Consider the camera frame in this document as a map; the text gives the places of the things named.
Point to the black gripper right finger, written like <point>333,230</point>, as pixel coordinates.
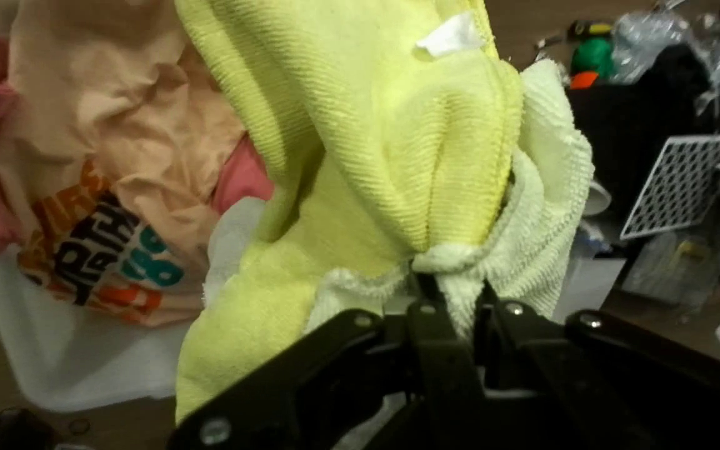
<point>591,383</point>

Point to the peach printed t-shirt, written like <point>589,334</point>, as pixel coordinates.
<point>114,154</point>

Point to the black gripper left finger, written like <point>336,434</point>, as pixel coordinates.
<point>338,375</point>

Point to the white lattice grid panel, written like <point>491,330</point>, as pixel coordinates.
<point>679,192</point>

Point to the yellow towel shirt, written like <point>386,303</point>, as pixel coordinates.
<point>402,143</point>

